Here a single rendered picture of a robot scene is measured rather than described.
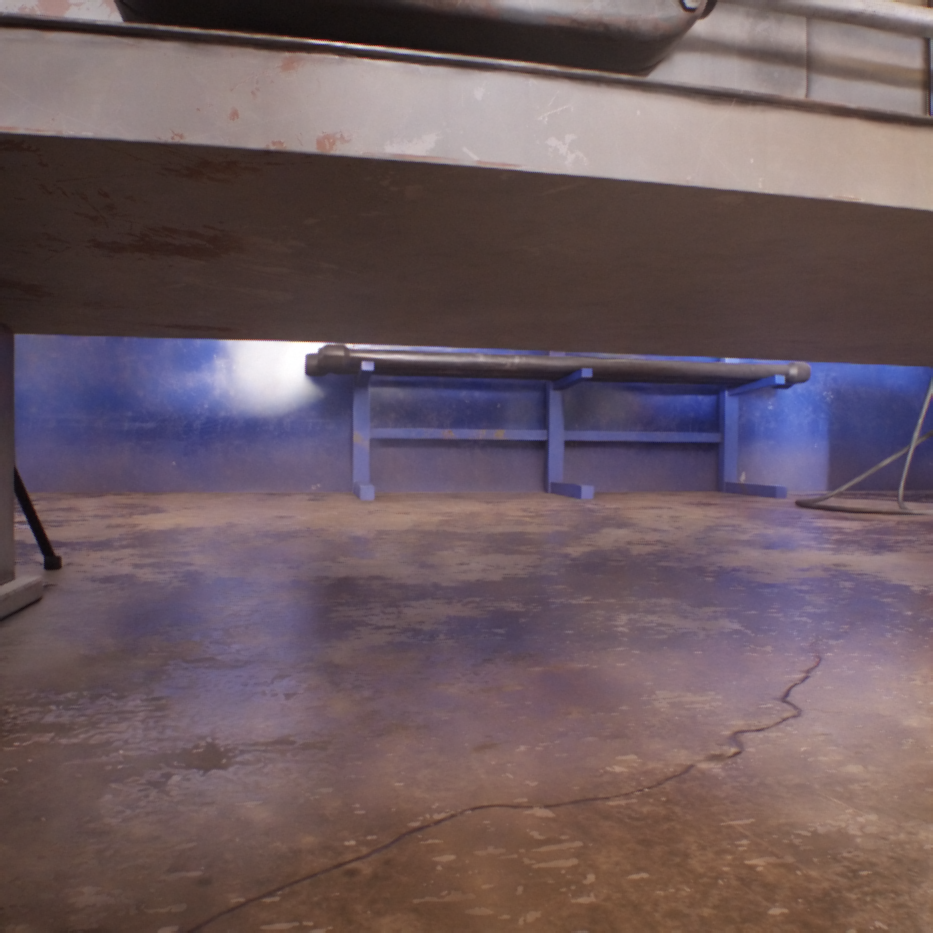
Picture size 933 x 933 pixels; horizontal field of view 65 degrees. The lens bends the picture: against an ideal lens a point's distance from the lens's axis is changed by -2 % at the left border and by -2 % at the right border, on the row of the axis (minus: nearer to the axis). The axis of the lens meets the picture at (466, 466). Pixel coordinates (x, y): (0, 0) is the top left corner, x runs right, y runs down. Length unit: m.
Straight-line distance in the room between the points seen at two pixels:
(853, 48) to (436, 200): 0.48
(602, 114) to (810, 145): 0.15
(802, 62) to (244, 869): 0.79
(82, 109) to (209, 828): 0.42
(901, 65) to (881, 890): 0.73
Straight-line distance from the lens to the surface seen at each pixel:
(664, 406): 4.29
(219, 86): 0.50
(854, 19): 0.79
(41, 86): 0.52
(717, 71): 0.79
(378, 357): 3.40
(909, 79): 0.92
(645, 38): 0.58
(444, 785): 0.55
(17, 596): 1.18
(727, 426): 4.32
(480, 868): 0.46
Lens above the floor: 0.23
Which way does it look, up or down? 1 degrees down
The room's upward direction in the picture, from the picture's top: 1 degrees clockwise
